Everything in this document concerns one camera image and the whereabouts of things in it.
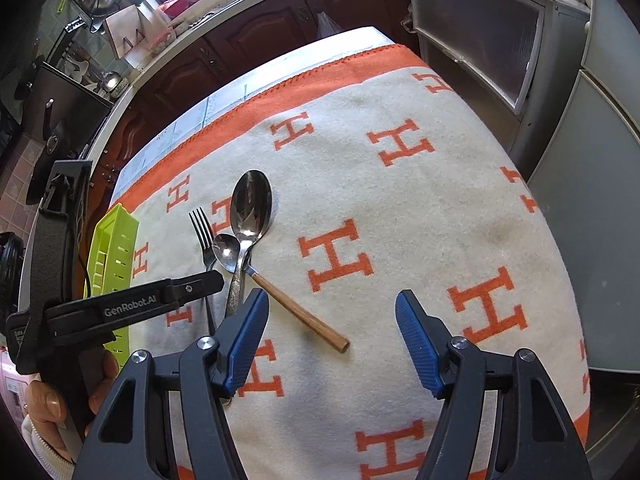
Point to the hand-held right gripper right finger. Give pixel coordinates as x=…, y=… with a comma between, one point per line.
x=420, y=350

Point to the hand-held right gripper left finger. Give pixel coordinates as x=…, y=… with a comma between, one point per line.
x=245, y=345

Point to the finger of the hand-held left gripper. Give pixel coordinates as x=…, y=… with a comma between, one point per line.
x=130, y=305
x=50, y=250

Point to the green plastic cutlery tray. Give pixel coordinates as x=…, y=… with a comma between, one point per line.
x=112, y=240

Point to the metal fork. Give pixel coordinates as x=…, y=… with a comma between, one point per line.
x=200, y=225

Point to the person's left forearm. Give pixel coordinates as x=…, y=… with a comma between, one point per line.
x=40, y=442

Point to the person's left hand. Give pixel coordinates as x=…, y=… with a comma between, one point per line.
x=45, y=402

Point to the black electric pressure cooker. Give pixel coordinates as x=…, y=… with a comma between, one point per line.
x=7, y=260

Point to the pink rice cooker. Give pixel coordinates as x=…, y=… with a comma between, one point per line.
x=10, y=385

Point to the gas stove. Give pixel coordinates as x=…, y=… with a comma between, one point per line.
x=75, y=92

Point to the orange and white printed blanket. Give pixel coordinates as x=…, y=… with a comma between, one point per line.
x=400, y=185

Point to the small steel pot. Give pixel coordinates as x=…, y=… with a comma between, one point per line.
x=112, y=80

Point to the grey refrigerator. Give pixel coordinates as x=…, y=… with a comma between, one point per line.
x=590, y=210

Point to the cutting board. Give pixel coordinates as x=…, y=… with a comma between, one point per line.
x=132, y=30

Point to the pink food container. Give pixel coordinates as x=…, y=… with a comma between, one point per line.
x=175, y=7

